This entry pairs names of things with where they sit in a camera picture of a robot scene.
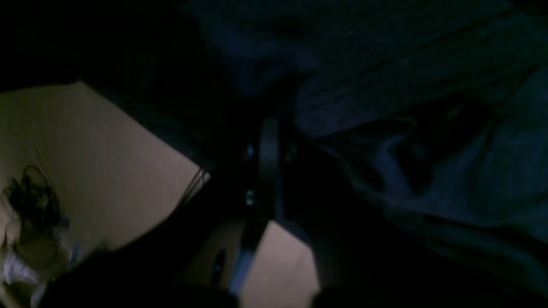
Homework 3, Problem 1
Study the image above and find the black table cloth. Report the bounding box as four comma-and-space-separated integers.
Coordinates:
0, 0, 266, 172

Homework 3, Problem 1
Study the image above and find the dark grey T-shirt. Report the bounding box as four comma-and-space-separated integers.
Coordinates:
180, 0, 548, 296

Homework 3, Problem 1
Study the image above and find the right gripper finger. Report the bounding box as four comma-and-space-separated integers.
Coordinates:
244, 118, 281, 221

